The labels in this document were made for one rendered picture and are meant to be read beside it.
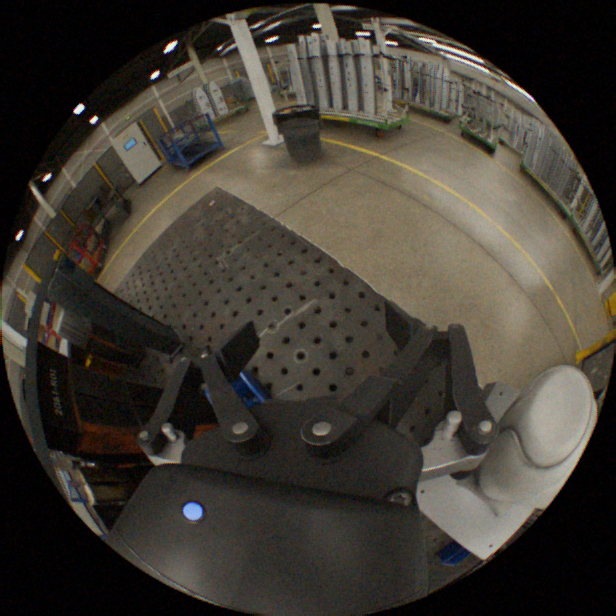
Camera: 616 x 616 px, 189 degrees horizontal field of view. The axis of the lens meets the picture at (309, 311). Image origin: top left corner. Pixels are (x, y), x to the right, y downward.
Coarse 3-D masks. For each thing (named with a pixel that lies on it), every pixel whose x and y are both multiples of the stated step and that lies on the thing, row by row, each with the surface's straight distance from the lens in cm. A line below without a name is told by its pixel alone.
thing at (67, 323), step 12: (60, 312) 69; (60, 324) 65; (72, 324) 64; (84, 324) 65; (96, 324) 70; (60, 336) 68; (72, 336) 68; (84, 336) 67; (96, 336) 68; (108, 336) 70; (120, 336) 74; (84, 348) 70; (96, 348) 71; (108, 348) 72; (120, 348) 72; (132, 348) 74; (144, 348) 78; (120, 360) 76; (132, 360) 78
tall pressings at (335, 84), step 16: (288, 48) 440; (304, 48) 448; (320, 48) 433; (336, 48) 413; (352, 48) 399; (368, 48) 381; (304, 64) 443; (320, 64) 424; (336, 64) 405; (352, 64) 389; (368, 64) 375; (304, 80) 446; (320, 80) 460; (336, 80) 404; (352, 80) 388; (368, 80) 374; (304, 96) 424; (320, 96) 428; (336, 96) 409; (352, 96) 392; (368, 96) 377; (368, 112) 381
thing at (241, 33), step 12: (240, 24) 367; (240, 36) 353; (240, 48) 354; (252, 48) 349; (252, 60) 341; (252, 72) 338; (252, 84) 345; (264, 84) 340; (264, 96) 338; (264, 108) 340; (264, 120) 353; (276, 132) 352; (276, 144) 343
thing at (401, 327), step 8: (384, 304) 20; (392, 304) 19; (392, 312) 18; (400, 312) 16; (392, 320) 18; (400, 320) 16; (408, 320) 15; (392, 328) 19; (400, 328) 16; (408, 328) 14; (416, 328) 14; (392, 336) 19; (400, 336) 16; (408, 336) 14; (400, 344) 17
